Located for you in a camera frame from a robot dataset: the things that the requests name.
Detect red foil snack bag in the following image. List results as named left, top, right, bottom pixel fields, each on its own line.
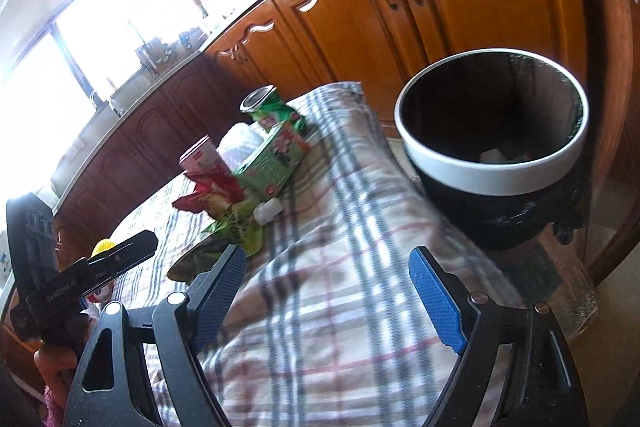
left=172, top=171, right=245, bottom=220

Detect green kiwi snack wrapper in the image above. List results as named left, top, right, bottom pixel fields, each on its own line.
left=167, top=202, right=262, bottom=284

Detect green drink carton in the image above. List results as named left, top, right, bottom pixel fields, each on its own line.
left=233, top=121, right=310, bottom=202

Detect red drink carton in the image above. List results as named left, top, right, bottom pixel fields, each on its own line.
left=179, top=135, right=230, bottom=173

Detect kitchen sink faucet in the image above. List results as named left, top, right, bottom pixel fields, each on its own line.
left=136, top=43, right=158, bottom=77

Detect black trash bin white rim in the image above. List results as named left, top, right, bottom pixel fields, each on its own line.
left=394, top=48, right=589, bottom=251

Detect wooden lower kitchen cabinets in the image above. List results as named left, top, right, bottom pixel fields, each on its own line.
left=53, top=0, right=587, bottom=265

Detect person's left hand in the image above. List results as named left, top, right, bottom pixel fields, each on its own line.
left=34, top=343, right=77, bottom=410

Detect yellow round scrubber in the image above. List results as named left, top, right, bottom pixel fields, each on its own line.
left=91, top=239, right=115, bottom=257

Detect white crumpled tissue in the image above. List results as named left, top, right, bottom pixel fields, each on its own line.
left=253, top=198, right=283, bottom=227

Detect checkered tablecloth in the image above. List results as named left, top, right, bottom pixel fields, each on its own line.
left=106, top=81, right=526, bottom=427

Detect white foam fruit net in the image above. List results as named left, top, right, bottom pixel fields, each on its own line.
left=216, top=122, right=267, bottom=170

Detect crushed green soda can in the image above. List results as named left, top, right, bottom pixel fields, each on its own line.
left=240, top=84, right=306, bottom=133

